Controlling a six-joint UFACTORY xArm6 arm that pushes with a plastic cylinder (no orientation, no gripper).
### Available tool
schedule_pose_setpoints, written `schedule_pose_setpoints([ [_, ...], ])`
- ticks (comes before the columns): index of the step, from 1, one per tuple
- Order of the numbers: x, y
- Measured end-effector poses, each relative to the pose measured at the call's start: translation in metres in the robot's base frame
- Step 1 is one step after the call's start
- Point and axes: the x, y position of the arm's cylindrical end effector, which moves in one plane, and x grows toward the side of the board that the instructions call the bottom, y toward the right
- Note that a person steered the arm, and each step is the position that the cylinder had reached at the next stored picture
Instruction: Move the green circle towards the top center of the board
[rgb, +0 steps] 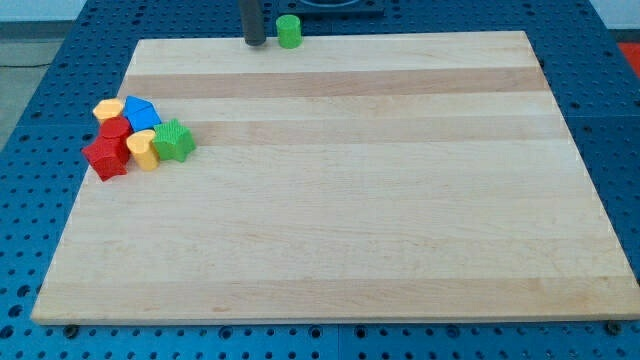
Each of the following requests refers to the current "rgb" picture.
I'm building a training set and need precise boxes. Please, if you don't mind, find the yellow hexagon block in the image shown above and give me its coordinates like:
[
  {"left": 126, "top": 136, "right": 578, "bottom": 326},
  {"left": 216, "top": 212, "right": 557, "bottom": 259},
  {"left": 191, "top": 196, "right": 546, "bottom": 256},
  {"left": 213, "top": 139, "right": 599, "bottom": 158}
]
[{"left": 92, "top": 98, "right": 124, "bottom": 124}]

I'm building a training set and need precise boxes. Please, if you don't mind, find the red star block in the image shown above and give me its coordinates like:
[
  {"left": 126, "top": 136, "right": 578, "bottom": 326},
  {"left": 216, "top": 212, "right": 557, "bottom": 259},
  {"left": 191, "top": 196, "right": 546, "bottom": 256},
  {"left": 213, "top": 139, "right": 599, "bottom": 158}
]
[{"left": 81, "top": 137, "right": 130, "bottom": 181}]

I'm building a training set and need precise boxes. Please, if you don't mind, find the yellow heart block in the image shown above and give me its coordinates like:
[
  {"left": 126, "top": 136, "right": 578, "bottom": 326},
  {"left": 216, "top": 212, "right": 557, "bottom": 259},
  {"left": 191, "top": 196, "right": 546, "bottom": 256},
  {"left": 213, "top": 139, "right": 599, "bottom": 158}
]
[{"left": 126, "top": 129, "right": 160, "bottom": 171}]

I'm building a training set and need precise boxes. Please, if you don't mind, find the green star block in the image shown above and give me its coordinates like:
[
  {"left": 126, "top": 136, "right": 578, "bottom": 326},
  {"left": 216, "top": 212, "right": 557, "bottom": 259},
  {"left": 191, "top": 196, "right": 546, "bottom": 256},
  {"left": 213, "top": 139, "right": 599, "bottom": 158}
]
[{"left": 153, "top": 118, "right": 196, "bottom": 162}]

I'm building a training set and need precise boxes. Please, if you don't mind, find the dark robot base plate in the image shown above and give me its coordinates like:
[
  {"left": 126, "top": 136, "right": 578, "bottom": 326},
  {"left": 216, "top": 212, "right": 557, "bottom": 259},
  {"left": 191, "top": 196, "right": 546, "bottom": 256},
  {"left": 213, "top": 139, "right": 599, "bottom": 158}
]
[{"left": 277, "top": 0, "right": 385, "bottom": 16}]

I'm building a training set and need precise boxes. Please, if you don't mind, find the wooden board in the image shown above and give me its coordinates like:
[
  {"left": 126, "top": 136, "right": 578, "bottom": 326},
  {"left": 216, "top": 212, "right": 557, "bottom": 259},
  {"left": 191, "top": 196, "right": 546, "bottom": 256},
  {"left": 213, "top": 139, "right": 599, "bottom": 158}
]
[{"left": 32, "top": 31, "right": 639, "bottom": 325}]

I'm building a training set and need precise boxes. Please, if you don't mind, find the blue pentagon block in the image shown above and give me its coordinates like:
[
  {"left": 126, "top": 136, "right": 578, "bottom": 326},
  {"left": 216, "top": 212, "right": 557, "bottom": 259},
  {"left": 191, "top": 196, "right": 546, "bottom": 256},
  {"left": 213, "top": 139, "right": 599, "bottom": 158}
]
[{"left": 123, "top": 96, "right": 161, "bottom": 132}]

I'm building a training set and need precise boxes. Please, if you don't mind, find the red cylinder block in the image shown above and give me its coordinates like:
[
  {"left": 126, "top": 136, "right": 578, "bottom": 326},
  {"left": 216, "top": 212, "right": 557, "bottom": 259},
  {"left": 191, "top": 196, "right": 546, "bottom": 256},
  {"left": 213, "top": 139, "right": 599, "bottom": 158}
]
[{"left": 99, "top": 116, "right": 133, "bottom": 164}]

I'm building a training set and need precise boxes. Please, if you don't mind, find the green cylinder block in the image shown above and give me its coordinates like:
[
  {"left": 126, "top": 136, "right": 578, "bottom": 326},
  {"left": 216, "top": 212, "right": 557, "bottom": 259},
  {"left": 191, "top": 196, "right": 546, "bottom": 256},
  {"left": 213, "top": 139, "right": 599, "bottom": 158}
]
[{"left": 276, "top": 14, "right": 303, "bottom": 49}]

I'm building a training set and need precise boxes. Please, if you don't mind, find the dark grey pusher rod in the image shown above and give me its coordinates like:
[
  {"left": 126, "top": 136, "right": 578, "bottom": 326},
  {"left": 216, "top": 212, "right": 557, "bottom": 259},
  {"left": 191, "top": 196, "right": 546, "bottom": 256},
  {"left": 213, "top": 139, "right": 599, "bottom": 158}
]
[{"left": 238, "top": 0, "right": 266, "bottom": 46}]

